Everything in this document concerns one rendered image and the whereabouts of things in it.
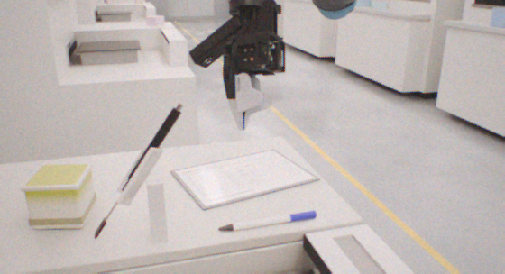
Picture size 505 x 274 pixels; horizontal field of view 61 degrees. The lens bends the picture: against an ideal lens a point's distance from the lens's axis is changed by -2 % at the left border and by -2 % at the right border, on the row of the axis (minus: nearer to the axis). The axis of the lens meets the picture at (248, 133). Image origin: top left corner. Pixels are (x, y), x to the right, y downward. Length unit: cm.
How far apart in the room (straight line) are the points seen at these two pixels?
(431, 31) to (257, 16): 427
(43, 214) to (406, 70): 455
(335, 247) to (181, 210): 23
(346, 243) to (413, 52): 441
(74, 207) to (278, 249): 28
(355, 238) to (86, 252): 35
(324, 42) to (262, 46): 615
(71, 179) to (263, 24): 38
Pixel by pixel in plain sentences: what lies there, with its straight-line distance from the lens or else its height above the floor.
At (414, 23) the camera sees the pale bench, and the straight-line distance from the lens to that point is 489.
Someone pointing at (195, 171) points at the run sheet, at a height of 97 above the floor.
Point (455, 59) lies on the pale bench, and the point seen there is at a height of 57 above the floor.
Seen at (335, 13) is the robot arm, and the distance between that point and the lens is 84.
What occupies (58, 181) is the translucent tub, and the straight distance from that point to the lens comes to 62.
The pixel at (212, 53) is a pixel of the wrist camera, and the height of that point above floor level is 116.
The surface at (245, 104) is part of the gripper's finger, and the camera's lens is 70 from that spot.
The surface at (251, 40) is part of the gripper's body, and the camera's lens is 70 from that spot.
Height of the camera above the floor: 129
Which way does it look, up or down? 20 degrees down
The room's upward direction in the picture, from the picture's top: straight up
